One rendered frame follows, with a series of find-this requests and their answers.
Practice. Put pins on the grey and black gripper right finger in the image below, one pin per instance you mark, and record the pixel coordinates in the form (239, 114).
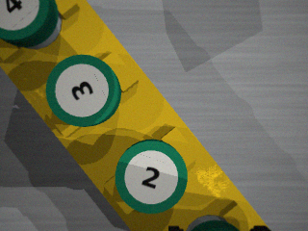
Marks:
(259, 228)

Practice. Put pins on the yellow tube rack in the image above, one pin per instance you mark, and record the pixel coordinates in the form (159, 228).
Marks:
(142, 114)

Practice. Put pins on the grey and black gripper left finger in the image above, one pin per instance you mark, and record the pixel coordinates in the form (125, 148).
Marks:
(174, 228)

